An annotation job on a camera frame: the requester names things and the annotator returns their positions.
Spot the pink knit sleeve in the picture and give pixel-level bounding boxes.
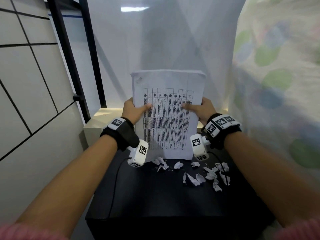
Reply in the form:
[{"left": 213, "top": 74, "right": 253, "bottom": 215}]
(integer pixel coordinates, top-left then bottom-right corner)
[
  {"left": 272, "top": 217, "right": 320, "bottom": 240},
  {"left": 0, "top": 222, "right": 69, "bottom": 240}
]

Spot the black left wrist strap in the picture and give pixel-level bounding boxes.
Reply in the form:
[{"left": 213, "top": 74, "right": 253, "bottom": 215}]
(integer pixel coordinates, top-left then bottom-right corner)
[{"left": 100, "top": 117, "right": 140, "bottom": 152}]

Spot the black right wrist strap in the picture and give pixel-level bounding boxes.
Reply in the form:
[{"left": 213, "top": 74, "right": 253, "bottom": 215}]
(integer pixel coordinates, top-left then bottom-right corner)
[{"left": 201, "top": 113, "right": 242, "bottom": 150}]

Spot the black wrist strap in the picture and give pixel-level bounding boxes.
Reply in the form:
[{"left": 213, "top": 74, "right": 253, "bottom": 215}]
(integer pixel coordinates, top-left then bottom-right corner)
[
  {"left": 201, "top": 113, "right": 242, "bottom": 150},
  {"left": 100, "top": 117, "right": 140, "bottom": 152}
]

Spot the pile of paper scraps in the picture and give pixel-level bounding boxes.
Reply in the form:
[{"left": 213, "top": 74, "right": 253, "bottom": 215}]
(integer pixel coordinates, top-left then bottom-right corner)
[{"left": 152, "top": 157, "right": 231, "bottom": 192}]

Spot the black left camera cable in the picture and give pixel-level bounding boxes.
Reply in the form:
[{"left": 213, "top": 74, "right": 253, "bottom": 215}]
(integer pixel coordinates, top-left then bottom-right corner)
[{"left": 107, "top": 157, "right": 130, "bottom": 219}]

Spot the person's right hand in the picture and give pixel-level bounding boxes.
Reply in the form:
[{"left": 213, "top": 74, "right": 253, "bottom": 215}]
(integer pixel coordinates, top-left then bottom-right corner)
[{"left": 181, "top": 97, "right": 218, "bottom": 127}]

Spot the spotted pastel curtain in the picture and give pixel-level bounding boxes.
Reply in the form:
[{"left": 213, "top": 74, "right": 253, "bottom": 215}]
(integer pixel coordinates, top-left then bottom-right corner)
[{"left": 225, "top": 0, "right": 320, "bottom": 190}]

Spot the person's left hand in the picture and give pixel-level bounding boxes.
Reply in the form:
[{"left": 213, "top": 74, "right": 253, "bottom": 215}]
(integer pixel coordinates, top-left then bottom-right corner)
[{"left": 122, "top": 97, "right": 153, "bottom": 125}]

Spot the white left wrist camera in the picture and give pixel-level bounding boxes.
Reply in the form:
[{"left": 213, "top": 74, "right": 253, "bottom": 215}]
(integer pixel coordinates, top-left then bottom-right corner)
[{"left": 127, "top": 139, "right": 149, "bottom": 168}]

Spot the person's left forearm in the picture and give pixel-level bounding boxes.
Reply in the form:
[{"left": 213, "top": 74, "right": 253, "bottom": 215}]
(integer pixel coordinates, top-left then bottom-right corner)
[{"left": 15, "top": 135, "right": 118, "bottom": 238}]

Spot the person's right forearm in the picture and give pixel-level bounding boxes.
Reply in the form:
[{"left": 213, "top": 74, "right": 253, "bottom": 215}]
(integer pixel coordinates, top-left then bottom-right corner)
[{"left": 224, "top": 131, "right": 320, "bottom": 228}]

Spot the white marker cube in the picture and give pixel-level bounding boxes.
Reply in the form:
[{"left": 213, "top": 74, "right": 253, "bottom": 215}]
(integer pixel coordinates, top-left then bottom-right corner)
[{"left": 190, "top": 133, "right": 210, "bottom": 161}]

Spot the black camera cable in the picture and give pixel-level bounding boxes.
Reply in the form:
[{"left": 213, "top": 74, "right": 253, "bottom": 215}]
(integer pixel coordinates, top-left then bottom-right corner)
[
  {"left": 207, "top": 151, "right": 229, "bottom": 183},
  {"left": 107, "top": 157, "right": 130, "bottom": 219}
]

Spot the stack of printed papers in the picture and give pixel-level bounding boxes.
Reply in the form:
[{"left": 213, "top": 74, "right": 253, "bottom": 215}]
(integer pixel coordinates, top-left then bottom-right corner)
[{"left": 130, "top": 69, "right": 207, "bottom": 163}]

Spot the black post with bracket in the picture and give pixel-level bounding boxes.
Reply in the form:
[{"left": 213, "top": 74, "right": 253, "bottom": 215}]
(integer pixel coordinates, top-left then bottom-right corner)
[{"left": 46, "top": 0, "right": 91, "bottom": 124}]

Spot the plain black metal post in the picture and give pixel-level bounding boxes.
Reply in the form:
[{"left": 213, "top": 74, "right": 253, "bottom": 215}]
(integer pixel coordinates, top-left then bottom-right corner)
[{"left": 77, "top": 0, "right": 107, "bottom": 108}]

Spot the black right camera cable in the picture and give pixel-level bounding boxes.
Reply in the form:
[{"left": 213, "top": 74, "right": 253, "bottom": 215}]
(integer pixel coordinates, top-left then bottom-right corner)
[{"left": 207, "top": 151, "right": 229, "bottom": 183}]

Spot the cream wooden ledge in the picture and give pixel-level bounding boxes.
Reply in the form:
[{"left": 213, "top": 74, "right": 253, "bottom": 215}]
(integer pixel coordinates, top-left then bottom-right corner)
[{"left": 83, "top": 107, "right": 229, "bottom": 148}]

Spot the black table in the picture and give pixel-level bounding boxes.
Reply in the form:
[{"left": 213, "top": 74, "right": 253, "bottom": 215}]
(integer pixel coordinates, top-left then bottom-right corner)
[{"left": 85, "top": 145, "right": 275, "bottom": 240}]

